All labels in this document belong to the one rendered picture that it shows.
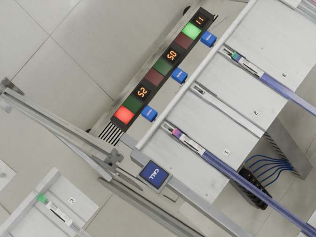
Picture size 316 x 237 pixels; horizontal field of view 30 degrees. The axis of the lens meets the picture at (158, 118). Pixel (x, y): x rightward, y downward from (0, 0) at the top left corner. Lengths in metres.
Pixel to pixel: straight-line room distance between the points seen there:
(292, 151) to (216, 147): 0.47
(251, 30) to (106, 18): 0.75
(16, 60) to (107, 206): 0.67
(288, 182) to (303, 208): 0.14
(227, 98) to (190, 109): 0.09
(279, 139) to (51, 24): 0.79
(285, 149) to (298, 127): 0.11
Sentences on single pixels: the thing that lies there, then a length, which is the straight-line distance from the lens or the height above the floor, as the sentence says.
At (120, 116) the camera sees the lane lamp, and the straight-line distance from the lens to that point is 1.31.
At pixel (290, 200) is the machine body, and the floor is 0.62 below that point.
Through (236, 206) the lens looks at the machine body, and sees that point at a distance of 1.69.
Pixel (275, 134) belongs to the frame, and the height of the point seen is 0.66.
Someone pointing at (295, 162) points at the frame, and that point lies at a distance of 1.74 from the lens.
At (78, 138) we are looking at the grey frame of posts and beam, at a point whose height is 0.48.
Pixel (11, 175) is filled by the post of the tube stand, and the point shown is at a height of 0.01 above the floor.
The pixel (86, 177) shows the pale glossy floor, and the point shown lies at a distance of 2.12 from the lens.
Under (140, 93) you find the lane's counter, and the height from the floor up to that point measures 0.65.
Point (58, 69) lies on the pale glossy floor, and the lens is 1.95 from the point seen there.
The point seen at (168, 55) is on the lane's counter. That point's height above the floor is 0.65.
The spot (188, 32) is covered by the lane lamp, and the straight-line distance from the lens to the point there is 1.37.
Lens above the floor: 1.71
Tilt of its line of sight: 51 degrees down
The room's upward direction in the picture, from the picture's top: 114 degrees clockwise
